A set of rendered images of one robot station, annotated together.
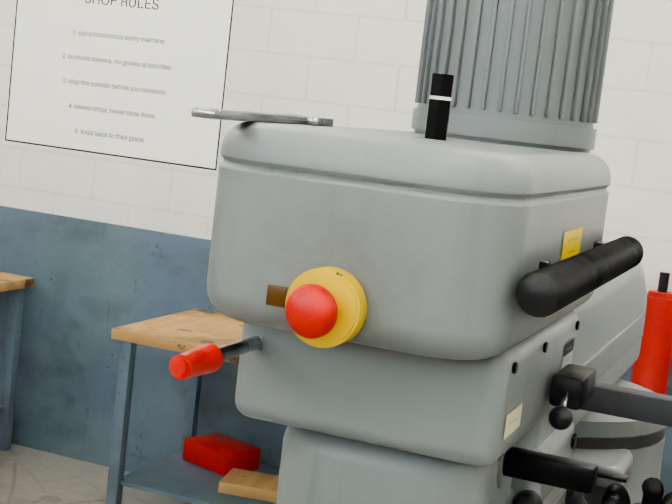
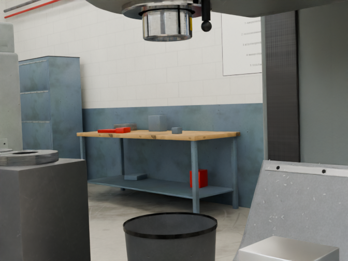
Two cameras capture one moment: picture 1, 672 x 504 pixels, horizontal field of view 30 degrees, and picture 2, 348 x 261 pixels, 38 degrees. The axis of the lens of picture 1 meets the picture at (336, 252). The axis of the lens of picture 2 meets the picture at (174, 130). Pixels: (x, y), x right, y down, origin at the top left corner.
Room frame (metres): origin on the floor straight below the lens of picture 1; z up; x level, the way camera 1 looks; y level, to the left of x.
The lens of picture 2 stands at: (0.72, -0.29, 1.22)
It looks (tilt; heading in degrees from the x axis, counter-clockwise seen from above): 3 degrees down; 26
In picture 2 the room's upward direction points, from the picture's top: 2 degrees counter-clockwise
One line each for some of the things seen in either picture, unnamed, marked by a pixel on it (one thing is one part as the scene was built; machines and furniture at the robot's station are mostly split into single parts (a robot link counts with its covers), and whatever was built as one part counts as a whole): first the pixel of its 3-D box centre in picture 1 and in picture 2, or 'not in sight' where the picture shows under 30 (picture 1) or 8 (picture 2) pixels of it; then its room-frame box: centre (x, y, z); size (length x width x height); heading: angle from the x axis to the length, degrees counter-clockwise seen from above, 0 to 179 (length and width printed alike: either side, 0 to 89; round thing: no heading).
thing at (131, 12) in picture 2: not in sight; (166, 9); (1.15, -0.08, 1.31); 0.09 x 0.09 x 0.01
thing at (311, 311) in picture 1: (314, 310); not in sight; (0.91, 0.01, 1.76); 0.04 x 0.03 x 0.04; 69
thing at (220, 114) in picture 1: (263, 116); not in sight; (1.04, 0.07, 1.89); 0.24 x 0.04 x 0.01; 162
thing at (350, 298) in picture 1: (325, 306); not in sight; (0.93, 0.00, 1.76); 0.06 x 0.02 x 0.06; 69
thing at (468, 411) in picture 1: (422, 357); not in sight; (1.19, -0.09, 1.68); 0.34 x 0.24 x 0.10; 159
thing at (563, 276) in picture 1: (586, 268); not in sight; (1.13, -0.23, 1.79); 0.45 x 0.04 x 0.04; 159
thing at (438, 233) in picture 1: (429, 225); not in sight; (1.16, -0.08, 1.81); 0.47 x 0.26 x 0.16; 159
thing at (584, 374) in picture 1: (563, 395); not in sight; (1.16, -0.23, 1.66); 0.12 x 0.04 x 0.04; 159
